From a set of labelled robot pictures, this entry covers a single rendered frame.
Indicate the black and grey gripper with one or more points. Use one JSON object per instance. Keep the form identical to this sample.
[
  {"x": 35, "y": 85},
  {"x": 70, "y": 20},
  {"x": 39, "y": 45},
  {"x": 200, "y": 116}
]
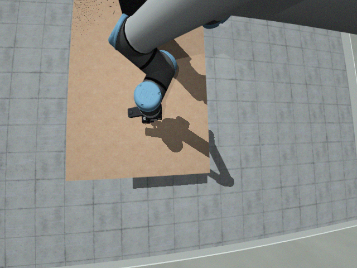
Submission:
[{"x": 158, "y": 117}]

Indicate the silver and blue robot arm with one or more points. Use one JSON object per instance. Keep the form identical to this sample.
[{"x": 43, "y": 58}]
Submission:
[{"x": 157, "y": 22}]

